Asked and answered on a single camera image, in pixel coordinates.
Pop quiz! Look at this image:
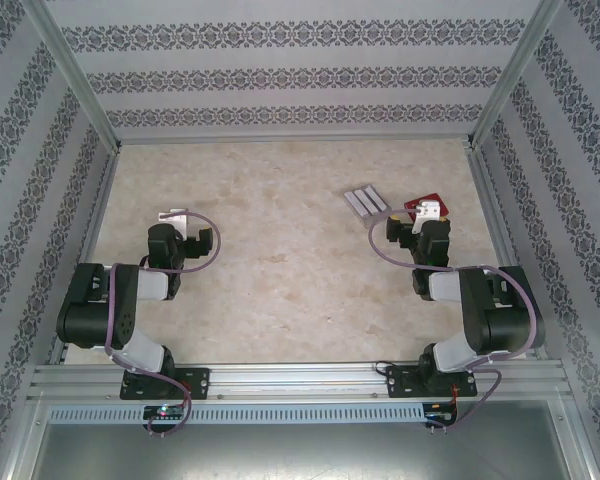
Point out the red card holder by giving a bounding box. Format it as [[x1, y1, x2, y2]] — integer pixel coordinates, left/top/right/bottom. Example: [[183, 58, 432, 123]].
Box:
[[402, 191, 452, 220]]

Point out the clear acrylic card box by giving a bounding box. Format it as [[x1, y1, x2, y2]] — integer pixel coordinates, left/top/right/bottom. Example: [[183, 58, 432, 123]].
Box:
[[343, 184, 393, 230]]

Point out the stack of plastic cards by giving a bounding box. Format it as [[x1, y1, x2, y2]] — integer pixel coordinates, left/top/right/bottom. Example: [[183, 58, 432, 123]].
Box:
[[364, 184, 389, 211], [344, 191, 369, 220], [354, 188, 379, 215]]

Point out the grey metal panel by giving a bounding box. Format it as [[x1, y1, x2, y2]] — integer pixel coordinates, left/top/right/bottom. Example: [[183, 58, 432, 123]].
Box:
[[9, 399, 599, 480]]

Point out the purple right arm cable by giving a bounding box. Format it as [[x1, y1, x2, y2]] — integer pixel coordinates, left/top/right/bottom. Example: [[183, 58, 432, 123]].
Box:
[[368, 208, 540, 434]]

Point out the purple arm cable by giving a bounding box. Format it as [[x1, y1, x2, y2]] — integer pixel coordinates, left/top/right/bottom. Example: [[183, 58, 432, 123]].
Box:
[[368, 208, 540, 434], [102, 210, 224, 437]]

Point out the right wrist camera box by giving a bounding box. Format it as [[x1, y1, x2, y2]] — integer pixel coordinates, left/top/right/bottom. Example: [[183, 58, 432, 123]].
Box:
[[412, 199, 442, 235]]

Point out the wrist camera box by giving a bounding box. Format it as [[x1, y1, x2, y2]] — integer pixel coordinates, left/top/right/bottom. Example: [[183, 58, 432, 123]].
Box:
[[158, 207, 191, 235], [412, 199, 442, 235]]

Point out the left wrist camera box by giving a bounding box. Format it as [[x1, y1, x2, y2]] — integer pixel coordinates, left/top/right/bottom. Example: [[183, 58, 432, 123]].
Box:
[[158, 207, 191, 235]]

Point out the aluminium frame side rail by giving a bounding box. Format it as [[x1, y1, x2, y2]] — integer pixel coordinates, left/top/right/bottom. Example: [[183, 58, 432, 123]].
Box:
[[47, 147, 124, 366], [467, 146, 549, 361]]

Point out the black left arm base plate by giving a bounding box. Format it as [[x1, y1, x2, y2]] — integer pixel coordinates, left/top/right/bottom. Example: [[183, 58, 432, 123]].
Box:
[[119, 367, 211, 401]]

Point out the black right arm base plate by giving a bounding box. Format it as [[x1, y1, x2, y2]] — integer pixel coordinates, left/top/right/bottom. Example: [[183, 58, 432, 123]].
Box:
[[385, 364, 479, 400]]

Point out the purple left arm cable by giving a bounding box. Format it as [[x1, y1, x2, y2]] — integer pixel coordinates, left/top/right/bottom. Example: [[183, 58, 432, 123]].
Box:
[[102, 210, 224, 437]]

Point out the aluminium mounting rail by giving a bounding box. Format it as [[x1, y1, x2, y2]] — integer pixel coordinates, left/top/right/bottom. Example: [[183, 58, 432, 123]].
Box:
[[29, 362, 571, 401]]

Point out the grey slotted cable duct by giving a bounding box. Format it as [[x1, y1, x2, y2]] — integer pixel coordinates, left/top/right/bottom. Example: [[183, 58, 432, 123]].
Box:
[[47, 403, 426, 425]]

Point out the aluminium frame post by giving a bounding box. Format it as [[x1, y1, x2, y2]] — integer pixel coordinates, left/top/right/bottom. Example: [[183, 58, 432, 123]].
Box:
[[22, 0, 124, 151], [464, 0, 566, 150]]

